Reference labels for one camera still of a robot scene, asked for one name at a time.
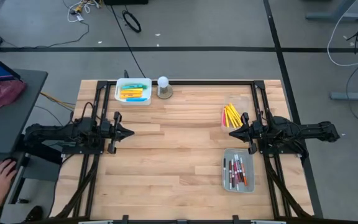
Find person's hand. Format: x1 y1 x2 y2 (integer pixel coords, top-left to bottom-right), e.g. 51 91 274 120
0 159 17 208

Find black aluminium table frame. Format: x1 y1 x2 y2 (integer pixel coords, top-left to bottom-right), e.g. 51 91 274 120
50 80 315 224

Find yellow cables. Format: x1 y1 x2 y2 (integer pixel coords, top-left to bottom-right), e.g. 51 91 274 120
40 91 76 110

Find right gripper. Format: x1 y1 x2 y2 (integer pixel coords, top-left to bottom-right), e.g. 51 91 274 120
228 112 264 156

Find white floor cable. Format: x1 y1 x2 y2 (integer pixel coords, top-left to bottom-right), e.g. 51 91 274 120
327 0 358 67

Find thin black floor cable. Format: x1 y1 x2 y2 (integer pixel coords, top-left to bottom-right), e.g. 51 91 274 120
0 12 90 50

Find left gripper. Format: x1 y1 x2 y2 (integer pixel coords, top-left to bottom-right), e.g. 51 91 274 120
100 111 135 155

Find black desk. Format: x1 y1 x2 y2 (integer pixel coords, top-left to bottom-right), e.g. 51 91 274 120
0 68 48 224

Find grey desk foot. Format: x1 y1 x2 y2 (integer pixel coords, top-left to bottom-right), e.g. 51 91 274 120
305 0 358 22
330 85 358 102

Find orange marker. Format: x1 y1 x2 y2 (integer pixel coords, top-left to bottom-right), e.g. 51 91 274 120
239 157 249 187

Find pink marker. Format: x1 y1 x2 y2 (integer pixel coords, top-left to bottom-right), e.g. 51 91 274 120
233 155 240 192

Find black box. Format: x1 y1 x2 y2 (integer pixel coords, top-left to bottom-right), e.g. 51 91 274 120
103 0 149 6

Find white plastic bin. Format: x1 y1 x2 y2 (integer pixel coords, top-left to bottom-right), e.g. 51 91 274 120
114 77 153 106

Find white bulb table lamp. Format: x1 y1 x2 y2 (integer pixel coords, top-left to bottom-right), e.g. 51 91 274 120
156 76 174 100

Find clear plastic container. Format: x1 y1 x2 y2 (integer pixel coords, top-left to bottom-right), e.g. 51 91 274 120
221 94 250 133

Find grey plastic tray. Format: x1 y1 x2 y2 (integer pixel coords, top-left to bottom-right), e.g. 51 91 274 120
221 147 255 194

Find white and yellow cable bundle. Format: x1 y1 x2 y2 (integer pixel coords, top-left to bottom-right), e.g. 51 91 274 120
62 0 101 23

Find coiled black cable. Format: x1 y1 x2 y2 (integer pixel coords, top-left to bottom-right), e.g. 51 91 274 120
122 10 142 34

